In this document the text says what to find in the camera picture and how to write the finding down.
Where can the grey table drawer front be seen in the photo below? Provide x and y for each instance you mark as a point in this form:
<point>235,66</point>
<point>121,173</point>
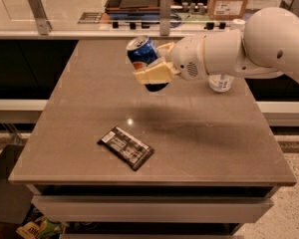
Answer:
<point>152,209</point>

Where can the clear plastic water bottle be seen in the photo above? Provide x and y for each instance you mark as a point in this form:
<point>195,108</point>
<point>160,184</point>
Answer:
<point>222,83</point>

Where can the cardboard box with label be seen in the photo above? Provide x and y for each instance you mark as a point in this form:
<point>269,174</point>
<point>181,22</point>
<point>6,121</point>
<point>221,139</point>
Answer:
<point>226,9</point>

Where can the black snack bar wrapper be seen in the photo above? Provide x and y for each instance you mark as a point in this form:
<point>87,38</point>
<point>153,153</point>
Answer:
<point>126,147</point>

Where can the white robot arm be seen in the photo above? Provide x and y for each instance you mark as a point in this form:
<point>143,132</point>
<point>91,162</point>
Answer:
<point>265,48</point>

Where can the blue pepsi can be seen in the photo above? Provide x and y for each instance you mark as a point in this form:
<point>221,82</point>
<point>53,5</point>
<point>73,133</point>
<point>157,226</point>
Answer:
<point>142,52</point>

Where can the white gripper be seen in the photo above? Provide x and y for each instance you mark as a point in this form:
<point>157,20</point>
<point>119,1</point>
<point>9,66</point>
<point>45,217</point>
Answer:
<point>186,59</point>

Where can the green snack bag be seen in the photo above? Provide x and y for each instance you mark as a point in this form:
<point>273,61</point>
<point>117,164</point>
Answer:
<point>42,228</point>

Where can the left metal railing post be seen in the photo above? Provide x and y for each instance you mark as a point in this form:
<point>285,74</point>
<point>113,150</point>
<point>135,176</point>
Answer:
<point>43,25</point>

